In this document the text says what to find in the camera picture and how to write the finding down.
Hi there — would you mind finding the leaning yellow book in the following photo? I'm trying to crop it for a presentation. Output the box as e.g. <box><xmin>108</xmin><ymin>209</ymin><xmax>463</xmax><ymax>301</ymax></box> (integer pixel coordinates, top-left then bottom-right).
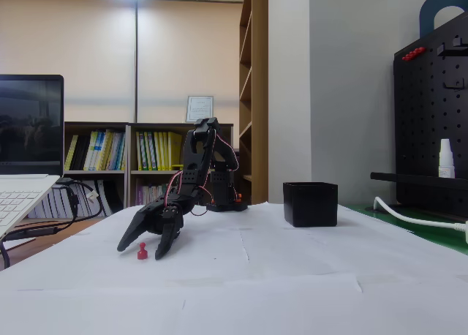
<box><xmin>64</xmin><ymin>134</ymin><xmax>79</xmax><ymax>171</ymax></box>

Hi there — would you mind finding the black pegboard stand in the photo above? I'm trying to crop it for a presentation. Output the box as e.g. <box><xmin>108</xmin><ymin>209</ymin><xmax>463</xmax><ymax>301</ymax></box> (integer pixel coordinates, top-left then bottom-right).
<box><xmin>370</xmin><ymin>9</ymin><xmax>468</xmax><ymax>219</ymax></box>

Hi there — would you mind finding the framed certificate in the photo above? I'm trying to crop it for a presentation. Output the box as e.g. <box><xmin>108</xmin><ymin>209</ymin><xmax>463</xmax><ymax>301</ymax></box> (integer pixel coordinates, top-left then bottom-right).
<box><xmin>185</xmin><ymin>95</ymin><xmax>214</xmax><ymax>124</ymax></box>

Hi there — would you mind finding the low wooden bookshelf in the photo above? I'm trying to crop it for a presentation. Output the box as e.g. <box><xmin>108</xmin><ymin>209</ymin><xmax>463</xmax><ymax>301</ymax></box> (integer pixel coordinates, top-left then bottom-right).
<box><xmin>126</xmin><ymin>122</ymin><xmax>234</xmax><ymax>208</ymax></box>
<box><xmin>64</xmin><ymin>121</ymin><xmax>129</xmax><ymax>219</ymax></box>

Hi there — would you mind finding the white paper sheet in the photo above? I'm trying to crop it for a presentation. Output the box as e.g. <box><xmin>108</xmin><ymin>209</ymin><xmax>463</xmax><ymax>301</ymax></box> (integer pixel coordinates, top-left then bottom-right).
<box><xmin>0</xmin><ymin>287</ymin><xmax>186</xmax><ymax>335</ymax></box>
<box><xmin>356</xmin><ymin>274</ymin><xmax>468</xmax><ymax>335</ymax></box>
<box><xmin>182</xmin><ymin>274</ymin><xmax>363</xmax><ymax>335</ymax></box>
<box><xmin>54</xmin><ymin>205</ymin><xmax>195</xmax><ymax>245</ymax></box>
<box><xmin>239</xmin><ymin>227</ymin><xmax>468</xmax><ymax>277</ymax></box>
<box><xmin>10</xmin><ymin>230</ymin><xmax>252</xmax><ymax>292</ymax></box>

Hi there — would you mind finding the black square box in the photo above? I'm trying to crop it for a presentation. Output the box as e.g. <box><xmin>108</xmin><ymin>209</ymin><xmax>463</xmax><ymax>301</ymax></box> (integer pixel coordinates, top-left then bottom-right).
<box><xmin>282</xmin><ymin>181</ymin><xmax>339</xmax><ymax>228</ymax></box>

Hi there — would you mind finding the small white bottle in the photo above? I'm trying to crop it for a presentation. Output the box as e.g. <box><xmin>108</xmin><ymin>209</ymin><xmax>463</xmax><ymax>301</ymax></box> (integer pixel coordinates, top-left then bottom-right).
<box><xmin>437</xmin><ymin>138</ymin><xmax>456</xmax><ymax>179</ymax></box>

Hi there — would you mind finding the thick black cable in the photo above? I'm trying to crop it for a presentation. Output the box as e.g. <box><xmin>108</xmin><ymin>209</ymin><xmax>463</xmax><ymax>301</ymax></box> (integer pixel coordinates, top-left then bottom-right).
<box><xmin>0</xmin><ymin>236</ymin><xmax>11</xmax><ymax>270</ymax></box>

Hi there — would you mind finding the white power strip cable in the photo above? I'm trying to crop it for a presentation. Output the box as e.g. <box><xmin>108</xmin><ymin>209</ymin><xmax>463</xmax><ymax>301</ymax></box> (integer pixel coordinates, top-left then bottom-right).
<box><xmin>373</xmin><ymin>196</ymin><xmax>458</xmax><ymax>229</ymax></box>

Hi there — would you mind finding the thick yellow binder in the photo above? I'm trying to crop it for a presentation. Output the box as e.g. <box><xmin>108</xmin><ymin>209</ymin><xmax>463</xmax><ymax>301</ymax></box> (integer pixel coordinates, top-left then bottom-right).
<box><xmin>168</xmin><ymin>131</ymin><xmax>183</xmax><ymax>171</ymax></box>

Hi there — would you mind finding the blue arch-shaped board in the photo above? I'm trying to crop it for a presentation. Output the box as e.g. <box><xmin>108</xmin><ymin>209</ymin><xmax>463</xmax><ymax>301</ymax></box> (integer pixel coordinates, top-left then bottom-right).
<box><xmin>419</xmin><ymin>0</ymin><xmax>468</xmax><ymax>39</ymax></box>

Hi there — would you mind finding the black pegboard hook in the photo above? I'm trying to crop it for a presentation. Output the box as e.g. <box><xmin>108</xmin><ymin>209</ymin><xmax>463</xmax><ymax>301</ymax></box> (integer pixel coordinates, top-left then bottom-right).
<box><xmin>436</xmin><ymin>37</ymin><xmax>468</xmax><ymax>57</ymax></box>
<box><xmin>443</xmin><ymin>79</ymin><xmax>468</xmax><ymax>92</ymax></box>

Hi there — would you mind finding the black laptop cable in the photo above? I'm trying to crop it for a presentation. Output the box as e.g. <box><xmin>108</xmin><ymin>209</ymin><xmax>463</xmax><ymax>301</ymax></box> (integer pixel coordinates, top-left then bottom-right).
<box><xmin>3</xmin><ymin>178</ymin><xmax>105</xmax><ymax>243</ymax></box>

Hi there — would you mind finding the tall wooden bookshelf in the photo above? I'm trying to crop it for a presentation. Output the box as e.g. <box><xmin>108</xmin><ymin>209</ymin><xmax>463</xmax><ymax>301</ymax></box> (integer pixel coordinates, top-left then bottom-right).
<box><xmin>238</xmin><ymin>0</ymin><xmax>270</xmax><ymax>206</ymax></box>

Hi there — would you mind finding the white laptop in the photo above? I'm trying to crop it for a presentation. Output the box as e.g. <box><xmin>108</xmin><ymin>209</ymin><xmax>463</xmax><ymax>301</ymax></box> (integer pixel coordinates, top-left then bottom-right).
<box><xmin>0</xmin><ymin>74</ymin><xmax>65</xmax><ymax>241</ymax></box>

